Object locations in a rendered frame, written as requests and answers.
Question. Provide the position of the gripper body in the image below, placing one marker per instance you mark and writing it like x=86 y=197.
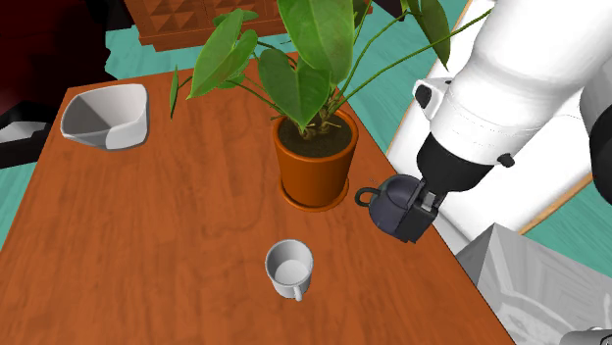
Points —
x=449 y=165

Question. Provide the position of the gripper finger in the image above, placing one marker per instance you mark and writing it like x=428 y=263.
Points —
x=417 y=222

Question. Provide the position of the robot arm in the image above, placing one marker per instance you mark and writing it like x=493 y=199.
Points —
x=516 y=81

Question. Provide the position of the dark blue mug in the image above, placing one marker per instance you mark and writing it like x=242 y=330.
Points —
x=388 y=205

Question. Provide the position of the white mat with tan edge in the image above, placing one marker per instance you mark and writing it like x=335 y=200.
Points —
x=550 y=181

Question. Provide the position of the green plant in orange pot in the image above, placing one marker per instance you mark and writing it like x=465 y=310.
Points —
x=313 y=167

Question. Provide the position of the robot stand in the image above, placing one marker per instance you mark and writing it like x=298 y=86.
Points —
x=526 y=282

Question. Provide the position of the white mug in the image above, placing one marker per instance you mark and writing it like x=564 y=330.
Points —
x=289 y=270

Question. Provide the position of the brown wooden table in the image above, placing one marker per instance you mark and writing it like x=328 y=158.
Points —
x=143 y=229

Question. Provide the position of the brown carved wooden cabinet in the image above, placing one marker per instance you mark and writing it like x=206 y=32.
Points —
x=191 y=24

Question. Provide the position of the white square bowl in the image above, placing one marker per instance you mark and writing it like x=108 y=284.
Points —
x=103 y=117

